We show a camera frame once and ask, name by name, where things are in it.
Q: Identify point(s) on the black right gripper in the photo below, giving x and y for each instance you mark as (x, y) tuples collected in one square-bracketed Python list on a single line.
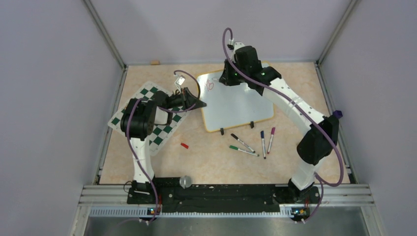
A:
[(226, 78)]

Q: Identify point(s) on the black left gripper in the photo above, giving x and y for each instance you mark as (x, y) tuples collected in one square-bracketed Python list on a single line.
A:
[(185, 97)]

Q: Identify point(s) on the yellow framed whiteboard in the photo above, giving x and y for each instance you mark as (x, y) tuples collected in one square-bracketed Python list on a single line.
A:
[(231, 106)]

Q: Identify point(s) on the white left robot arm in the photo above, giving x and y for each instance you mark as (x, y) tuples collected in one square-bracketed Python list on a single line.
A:
[(143, 172)]

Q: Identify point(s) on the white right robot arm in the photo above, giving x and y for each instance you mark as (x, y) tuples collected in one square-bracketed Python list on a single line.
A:
[(320, 133)]

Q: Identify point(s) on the black whiteboard marker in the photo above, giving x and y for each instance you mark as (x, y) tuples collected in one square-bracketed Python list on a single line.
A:
[(243, 143)]

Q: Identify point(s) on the green whiteboard marker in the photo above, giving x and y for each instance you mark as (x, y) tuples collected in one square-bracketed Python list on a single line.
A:
[(244, 151)]

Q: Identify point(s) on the blue whiteboard marker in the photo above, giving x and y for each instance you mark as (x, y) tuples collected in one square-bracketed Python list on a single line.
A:
[(263, 144)]

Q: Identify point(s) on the purple whiteboard marker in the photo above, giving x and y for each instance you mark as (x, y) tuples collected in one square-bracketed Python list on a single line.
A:
[(270, 140)]

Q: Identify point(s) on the small wooden block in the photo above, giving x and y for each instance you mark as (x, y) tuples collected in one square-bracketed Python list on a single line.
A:
[(155, 62)]

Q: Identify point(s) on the grey round knob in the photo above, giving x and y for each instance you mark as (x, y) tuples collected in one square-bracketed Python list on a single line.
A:
[(185, 181)]

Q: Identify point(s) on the purple block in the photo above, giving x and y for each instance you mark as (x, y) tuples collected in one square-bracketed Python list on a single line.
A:
[(337, 114)]

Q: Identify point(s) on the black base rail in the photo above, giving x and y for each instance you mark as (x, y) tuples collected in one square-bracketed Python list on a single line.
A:
[(218, 198)]

